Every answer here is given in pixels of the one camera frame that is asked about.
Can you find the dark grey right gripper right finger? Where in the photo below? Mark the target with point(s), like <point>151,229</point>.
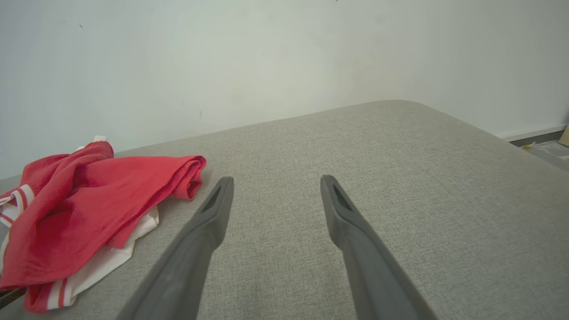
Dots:
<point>369,266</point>

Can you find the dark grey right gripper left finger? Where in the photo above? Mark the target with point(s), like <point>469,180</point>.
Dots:
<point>195,253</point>

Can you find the red shorts with white trim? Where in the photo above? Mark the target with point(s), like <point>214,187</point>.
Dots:
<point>89,209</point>

